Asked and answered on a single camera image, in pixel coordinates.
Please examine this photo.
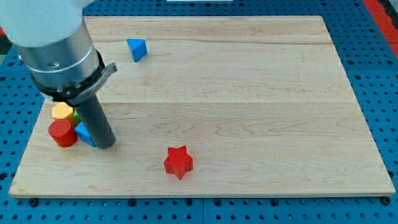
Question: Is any blue triangle block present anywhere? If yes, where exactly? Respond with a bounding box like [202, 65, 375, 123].
[126, 39, 147, 62]

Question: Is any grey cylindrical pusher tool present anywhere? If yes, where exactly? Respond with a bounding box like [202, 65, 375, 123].
[75, 95, 116, 149]

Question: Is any green star block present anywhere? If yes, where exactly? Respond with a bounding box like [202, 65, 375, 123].
[73, 111, 81, 123]

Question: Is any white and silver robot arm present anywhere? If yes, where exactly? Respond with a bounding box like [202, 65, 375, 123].
[1, 0, 117, 106]

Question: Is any yellow hexagon block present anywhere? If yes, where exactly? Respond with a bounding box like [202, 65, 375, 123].
[51, 102, 78, 126]

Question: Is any light wooden board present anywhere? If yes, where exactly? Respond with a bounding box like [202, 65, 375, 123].
[9, 16, 396, 198]

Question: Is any blue cube block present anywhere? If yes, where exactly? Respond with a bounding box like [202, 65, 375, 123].
[75, 121, 96, 147]

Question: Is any red cylinder block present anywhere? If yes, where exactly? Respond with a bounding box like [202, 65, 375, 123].
[48, 119, 78, 147]

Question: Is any red star block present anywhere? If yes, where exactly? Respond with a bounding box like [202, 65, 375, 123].
[164, 145, 193, 180]

